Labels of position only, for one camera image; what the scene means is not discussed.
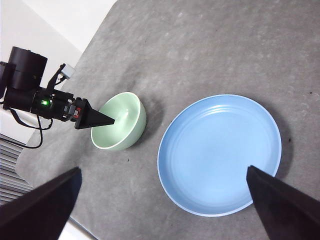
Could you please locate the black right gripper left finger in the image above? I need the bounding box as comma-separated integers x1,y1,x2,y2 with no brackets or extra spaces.
0,166,83,240

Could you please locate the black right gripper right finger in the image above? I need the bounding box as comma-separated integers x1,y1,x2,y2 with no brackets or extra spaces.
246,164,320,240

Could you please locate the grey slatted panel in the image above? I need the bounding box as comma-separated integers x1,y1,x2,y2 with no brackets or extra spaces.
0,133,35,207

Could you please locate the black left camera mount bracket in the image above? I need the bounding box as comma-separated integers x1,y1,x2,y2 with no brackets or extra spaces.
47,63,67,92

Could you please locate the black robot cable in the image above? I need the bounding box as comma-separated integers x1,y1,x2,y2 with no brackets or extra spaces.
8,107,55,150

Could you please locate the blue plate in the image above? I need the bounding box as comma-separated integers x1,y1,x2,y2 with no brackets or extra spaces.
156,93,283,218

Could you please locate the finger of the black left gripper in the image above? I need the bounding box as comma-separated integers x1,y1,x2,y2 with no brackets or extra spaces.
74,98,116,131

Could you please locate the green bowl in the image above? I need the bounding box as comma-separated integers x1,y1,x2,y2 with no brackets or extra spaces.
90,91,148,152

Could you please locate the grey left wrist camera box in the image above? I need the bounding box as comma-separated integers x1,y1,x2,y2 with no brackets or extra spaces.
59,63,76,81

